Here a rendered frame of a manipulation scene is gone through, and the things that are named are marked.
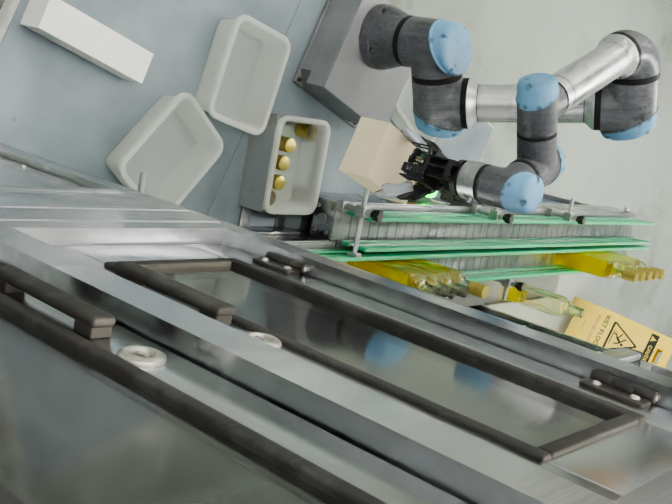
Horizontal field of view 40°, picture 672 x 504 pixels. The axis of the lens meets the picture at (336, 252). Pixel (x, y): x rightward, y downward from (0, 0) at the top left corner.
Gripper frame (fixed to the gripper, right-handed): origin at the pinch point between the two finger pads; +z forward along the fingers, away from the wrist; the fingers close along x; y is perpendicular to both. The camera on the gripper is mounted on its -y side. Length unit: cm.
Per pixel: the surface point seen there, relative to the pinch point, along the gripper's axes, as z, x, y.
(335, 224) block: 21.9, 13.2, -17.9
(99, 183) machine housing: -7, 30, 69
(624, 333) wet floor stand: 79, -27, -364
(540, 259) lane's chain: 23, -12, -124
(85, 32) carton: 29, 5, 59
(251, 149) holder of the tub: 33.7, 6.1, 5.6
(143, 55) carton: 29, 3, 46
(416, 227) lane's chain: 23, 3, -50
